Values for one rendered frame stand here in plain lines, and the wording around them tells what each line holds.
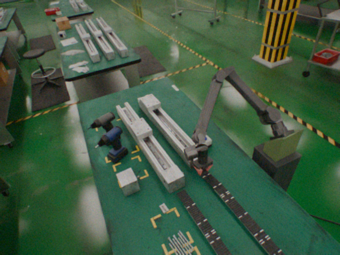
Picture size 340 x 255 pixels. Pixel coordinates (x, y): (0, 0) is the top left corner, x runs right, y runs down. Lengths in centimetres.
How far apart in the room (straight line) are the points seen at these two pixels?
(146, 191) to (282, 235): 70
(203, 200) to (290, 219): 42
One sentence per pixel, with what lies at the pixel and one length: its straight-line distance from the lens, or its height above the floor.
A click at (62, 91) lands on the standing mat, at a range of 435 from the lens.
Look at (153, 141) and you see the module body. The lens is 146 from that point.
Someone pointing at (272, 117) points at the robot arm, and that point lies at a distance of 141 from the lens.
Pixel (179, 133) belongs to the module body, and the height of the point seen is 85.
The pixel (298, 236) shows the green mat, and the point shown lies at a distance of 127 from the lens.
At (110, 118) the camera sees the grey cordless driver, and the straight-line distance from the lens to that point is 155.
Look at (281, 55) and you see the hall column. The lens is 452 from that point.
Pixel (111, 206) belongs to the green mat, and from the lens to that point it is 133.
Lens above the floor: 186
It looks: 40 degrees down
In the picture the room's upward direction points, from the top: 7 degrees counter-clockwise
